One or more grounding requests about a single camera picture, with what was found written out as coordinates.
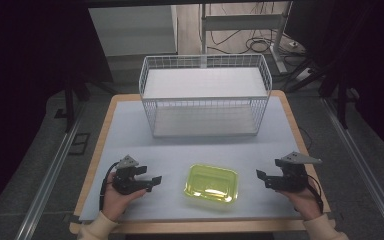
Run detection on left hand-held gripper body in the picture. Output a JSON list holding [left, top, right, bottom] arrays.
[[112, 154, 149, 196]]

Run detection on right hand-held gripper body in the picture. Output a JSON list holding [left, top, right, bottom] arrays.
[[274, 151, 323, 193]]

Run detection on person's left hand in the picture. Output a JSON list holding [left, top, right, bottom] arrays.
[[101, 171, 148, 223]]

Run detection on person's right hand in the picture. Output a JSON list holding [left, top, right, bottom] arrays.
[[275, 185, 323, 222]]

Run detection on light grey table mat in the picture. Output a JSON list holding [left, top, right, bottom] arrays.
[[78, 96, 303, 222]]

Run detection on yellow-green plastic tray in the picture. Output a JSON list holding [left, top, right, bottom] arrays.
[[183, 163, 240, 204]]

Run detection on black tripod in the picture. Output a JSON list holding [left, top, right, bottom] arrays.
[[284, 3, 381, 130]]

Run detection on black stand leg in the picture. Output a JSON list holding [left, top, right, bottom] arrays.
[[53, 78, 92, 134]]

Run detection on white power strip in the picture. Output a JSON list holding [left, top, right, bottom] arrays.
[[294, 67, 315, 83]]

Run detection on white cabinet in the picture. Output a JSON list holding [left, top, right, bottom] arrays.
[[87, 4, 179, 58]]

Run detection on grey metal stand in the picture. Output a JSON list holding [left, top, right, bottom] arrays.
[[199, 1, 295, 75]]

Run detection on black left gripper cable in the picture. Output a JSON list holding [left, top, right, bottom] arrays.
[[98, 161, 120, 212]]

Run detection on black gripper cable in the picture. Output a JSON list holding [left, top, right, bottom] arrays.
[[305, 174, 325, 215], [98, 161, 120, 212]]

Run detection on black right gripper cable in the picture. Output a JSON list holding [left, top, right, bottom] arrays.
[[305, 174, 325, 215]]

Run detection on aluminium floor rail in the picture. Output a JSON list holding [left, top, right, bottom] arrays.
[[14, 101, 87, 240], [319, 97, 384, 240]]

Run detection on white wire rack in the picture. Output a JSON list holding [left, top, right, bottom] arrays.
[[138, 53, 274, 139]]

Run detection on black floor cables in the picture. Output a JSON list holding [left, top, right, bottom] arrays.
[[207, 2, 309, 68]]

